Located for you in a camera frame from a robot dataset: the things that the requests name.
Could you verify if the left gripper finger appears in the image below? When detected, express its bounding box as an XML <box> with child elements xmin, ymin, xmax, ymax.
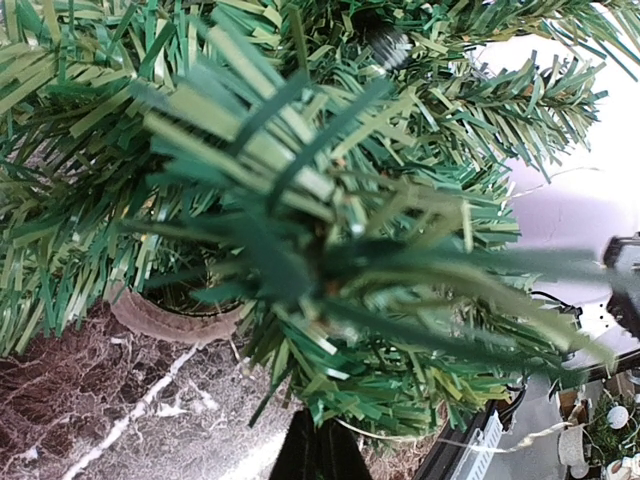
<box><xmin>269</xmin><ymin>409</ymin><xmax>372</xmax><ymax>480</ymax></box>

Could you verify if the thin wire light string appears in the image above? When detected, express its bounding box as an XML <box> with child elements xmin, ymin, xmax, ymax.
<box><xmin>335</xmin><ymin>418</ymin><xmax>576</xmax><ymax>451</ymax></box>

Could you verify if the small green christmas tree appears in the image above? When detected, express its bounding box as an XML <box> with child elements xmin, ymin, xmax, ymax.
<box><xmin>1</xmin><ymin>1</ymin><xmax>639</xmax><ymax>437</ymax></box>

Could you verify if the white perforated cable duct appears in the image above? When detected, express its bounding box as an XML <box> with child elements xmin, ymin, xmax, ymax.
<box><xmin>455</xmin><ymin>411</ymin><xmax>503</xmax><ymax>480</ymax></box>

